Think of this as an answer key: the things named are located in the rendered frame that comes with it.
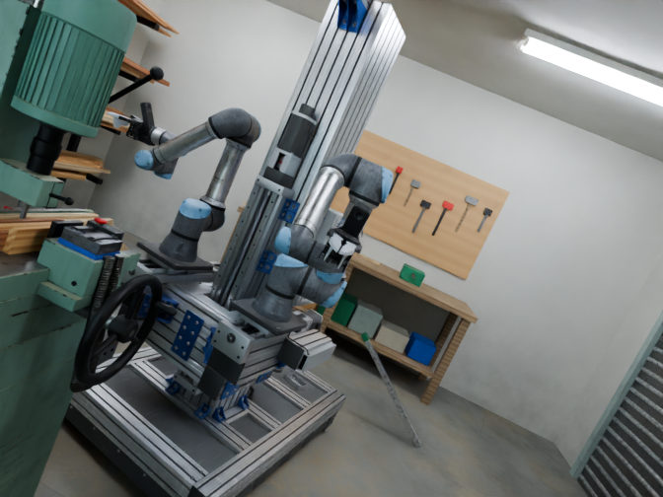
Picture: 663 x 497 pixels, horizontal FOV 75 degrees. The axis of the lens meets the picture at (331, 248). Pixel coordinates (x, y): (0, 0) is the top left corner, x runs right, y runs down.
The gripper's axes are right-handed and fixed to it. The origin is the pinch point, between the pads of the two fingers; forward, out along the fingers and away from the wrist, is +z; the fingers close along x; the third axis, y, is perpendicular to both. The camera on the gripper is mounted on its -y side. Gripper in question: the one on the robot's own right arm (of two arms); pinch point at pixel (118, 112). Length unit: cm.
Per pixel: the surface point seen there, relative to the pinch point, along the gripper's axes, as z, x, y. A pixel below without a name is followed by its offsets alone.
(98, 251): -75, -92, 13
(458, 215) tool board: -177, 245, 1
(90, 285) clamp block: -76, -93, 21
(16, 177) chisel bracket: -48, -90, 7
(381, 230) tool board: -118, 238, 43
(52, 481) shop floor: -62, -66, 116
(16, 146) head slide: -41, -85, 2
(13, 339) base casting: -67, -101, 37
